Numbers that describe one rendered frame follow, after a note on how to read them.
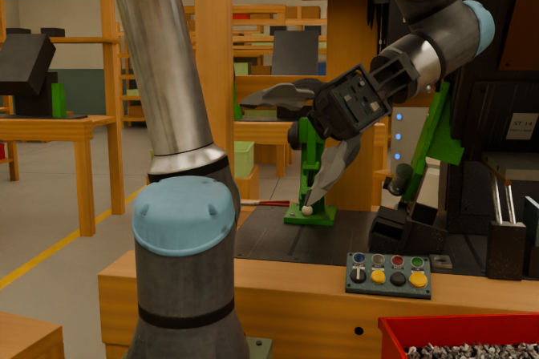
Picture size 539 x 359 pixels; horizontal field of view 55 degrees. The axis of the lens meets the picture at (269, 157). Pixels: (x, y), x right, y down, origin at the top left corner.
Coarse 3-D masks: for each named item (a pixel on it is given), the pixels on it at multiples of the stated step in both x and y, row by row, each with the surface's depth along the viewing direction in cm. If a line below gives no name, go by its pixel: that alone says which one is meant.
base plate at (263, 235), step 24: (264, 216) 140; (336, 216) 140; (360, 216) 140; (240, 240) 120; (264, 240) 120; (288, 240) 120; (312, 240) 120; (336, 240) 120; (360, 240) 120; (456, 240) 120; (480, 240) 120; (336, 264) 106; (456, 264) 106; (480, 264) 106
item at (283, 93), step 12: (288, 84) 60; (252, 96) 64; (264, 96) 64; (276, 96) 64; (288, 96) 64; (300, 96) 64; (312, 96) 64; (252, 108) 65; (288, 108) 66; (300, 108) 65
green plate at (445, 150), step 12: (444, 84) 104; (444, 96) 104; (432, 108) 111; (444, 108) 106; (432, 120) 106; (444, 120) 106; (432, 132) 106; (444, 132) 107; (420, 144) 112; (432, 144) 108; (444, 144) 107; (456, 144) 107; (420, 156) 107; (432, 156) 108; (444, 156) 108; (456, 156) 107
